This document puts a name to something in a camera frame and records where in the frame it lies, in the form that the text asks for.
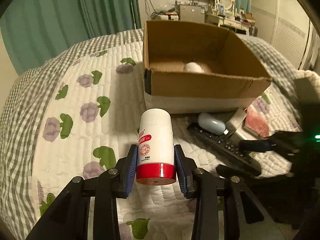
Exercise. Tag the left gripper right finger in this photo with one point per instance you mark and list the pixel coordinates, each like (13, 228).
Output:
(184, 173)

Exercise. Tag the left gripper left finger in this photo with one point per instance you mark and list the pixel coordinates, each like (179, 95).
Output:
(127, 172)

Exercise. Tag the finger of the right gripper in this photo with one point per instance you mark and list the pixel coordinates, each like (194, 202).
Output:
(228, 172)
(255, 146)

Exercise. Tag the black remote control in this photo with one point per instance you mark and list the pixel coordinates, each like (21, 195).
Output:
(222, 145)

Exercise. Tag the white red-capped bottle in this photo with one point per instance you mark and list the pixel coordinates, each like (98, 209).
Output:
(155, 158)

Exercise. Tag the light blue earbuds case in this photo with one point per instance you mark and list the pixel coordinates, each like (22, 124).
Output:
(207, 122)

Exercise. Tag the brown cardboard box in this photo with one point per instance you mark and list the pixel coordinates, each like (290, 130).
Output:
(233, 76)

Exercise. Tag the grey checkered duvet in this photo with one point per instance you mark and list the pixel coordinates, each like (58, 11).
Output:
(21, 121)

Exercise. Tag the white dressing table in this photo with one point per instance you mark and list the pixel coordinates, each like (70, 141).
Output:
(234, 25)

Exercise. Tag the white louvered wardrobe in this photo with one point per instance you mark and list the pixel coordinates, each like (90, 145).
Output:
(285, 26)

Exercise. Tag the grey mini fridge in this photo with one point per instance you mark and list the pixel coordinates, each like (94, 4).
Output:
(191, 13)

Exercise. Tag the white suitcase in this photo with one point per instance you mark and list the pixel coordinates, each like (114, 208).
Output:
(166, 17)

